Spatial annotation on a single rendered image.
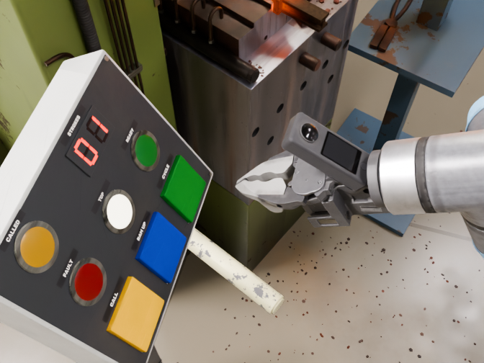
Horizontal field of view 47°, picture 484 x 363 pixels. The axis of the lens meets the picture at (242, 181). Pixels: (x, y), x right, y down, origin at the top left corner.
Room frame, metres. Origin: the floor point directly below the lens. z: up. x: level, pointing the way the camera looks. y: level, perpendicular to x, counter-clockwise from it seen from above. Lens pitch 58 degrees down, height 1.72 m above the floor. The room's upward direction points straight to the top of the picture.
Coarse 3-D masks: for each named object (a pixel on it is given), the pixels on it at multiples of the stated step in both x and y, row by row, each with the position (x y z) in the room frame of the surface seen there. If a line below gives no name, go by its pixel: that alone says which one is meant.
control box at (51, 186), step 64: (64, 64) 0.54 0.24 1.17; (64, 128) 0.41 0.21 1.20; (128, 128) 0.46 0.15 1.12; (0, 192) 0.33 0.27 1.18; (64, 192) 0.34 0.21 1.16; (128, 192) 0.39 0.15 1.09; (0, 256) 0.24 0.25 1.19; (64, 256) 0.27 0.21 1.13; (128, 256) 0.31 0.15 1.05; (0, 320) 0.21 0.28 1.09; (64, 320) 0.21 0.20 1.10
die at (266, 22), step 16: (192, 0) 0.89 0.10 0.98; (208, 0) 0.89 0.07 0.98; (224, 0) 0.88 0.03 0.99; (240, 0) 0.88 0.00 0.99; (256, 0) 0.88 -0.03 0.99; (224, 16) 0.85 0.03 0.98; (240, 16) 0.84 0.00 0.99; (256, 16) 0.84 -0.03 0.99; (272, 16) 0.86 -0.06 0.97; (288, 16) 0.91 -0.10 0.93; (208, 32) 0.83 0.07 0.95; (224, 32) 0.81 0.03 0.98; (240, 32) 0.80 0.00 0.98; (256, 32) 0.82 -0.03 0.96; (272, 32) 0.87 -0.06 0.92; (240, 48) 0.79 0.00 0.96; (256, 48) 0.83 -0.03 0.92
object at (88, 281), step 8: (88, 264) 0.28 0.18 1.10; (80, 272) 0.26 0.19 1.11; (88, 272) 0.27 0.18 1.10; (96, 272) 0.27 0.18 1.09; (80, 280) 0.25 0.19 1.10; (88, 280) 0.26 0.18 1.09; (96, 280) 0.26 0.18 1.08; (80, 288) 0.25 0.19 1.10; (88, 288) 0.25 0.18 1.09; (96, 288) 0.25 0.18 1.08; (80, 296) 0.24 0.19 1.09; (88, 296) 0.24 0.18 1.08; (96, 296) 0.25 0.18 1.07
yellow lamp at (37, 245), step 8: (32, 232) 0.28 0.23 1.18; (40, 232) 0.28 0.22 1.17; (48, 232) 0.29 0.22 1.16; (24, 240) 0.27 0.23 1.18; (32, 240) 0.27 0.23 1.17; (40, 240) 0.28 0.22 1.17; (48, 240) 0.28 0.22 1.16; (24, 248) 0.26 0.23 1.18; (32, 248) 0.26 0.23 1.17; (40, 248) 0.27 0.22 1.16; (48, 248) 0.27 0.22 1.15; (24, 256) 0.25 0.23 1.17; (32, 256) 0.26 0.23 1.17; (40, 256) 0.26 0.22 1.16; (48, 256) 0.26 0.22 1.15; (32, 264) 0.25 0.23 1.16; (40, 264) 0.25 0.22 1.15
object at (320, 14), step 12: (276, 0) 0.86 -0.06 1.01; (288, 0) 0.86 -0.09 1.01; (300, 0) 0.86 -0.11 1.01; (276, 12) 0.85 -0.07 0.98; (288, 12) 0.85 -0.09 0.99; (300, 12) 0.84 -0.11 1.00; (312, 12) 0.82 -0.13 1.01; (324, 12) 0.82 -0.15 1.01; (312, 24) 0.82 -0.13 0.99; (324, 24) 0.81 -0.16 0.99
